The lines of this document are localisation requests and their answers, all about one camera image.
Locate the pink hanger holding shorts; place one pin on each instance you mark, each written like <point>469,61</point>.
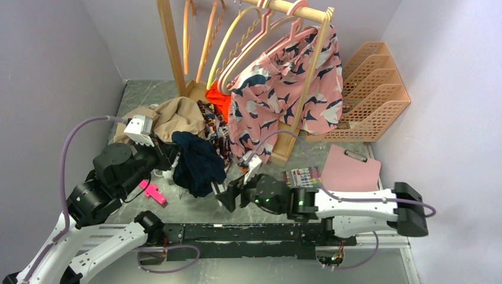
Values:
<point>296,32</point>

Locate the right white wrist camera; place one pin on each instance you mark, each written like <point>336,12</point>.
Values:
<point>250,163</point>

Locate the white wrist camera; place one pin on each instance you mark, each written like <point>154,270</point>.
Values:
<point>250,163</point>
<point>139,129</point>

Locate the pink shark print shorts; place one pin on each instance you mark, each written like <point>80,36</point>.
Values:
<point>268,91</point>

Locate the yellow hanger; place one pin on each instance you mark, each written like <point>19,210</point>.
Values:
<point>237,34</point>

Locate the colourful patterned shorts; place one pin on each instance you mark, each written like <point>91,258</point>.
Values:
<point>216,131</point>

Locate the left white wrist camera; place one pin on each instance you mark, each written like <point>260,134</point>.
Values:
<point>139,129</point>

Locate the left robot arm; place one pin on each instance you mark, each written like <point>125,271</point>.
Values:
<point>117,171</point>

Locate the pink clipboard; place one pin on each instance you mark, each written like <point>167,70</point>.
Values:
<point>348,171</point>

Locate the orange hanger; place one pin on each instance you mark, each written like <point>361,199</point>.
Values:
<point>215,19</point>

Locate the navy blue shorts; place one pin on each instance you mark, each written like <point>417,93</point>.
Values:
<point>198,166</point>

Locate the peach plastic file organizer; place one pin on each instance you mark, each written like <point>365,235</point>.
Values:
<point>373,96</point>

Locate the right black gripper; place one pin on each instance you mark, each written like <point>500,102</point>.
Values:
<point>228,197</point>

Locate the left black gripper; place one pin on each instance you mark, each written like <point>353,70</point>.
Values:
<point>166,152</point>

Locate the pink plastic clip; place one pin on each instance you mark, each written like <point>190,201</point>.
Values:
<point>152,191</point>

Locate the orange garment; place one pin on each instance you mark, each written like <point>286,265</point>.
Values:
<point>219,100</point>

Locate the marker pen set box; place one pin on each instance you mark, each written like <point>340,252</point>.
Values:
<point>302,178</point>

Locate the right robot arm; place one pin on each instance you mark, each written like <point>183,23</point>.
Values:
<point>400,209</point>

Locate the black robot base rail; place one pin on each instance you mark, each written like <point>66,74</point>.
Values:
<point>231,241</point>

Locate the beige shorts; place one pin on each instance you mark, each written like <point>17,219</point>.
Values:
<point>181,114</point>

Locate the wooden clothes rack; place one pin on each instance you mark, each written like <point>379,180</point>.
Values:
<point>196,91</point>

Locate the pink plastic hanger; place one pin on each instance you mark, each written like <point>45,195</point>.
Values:
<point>266,27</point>

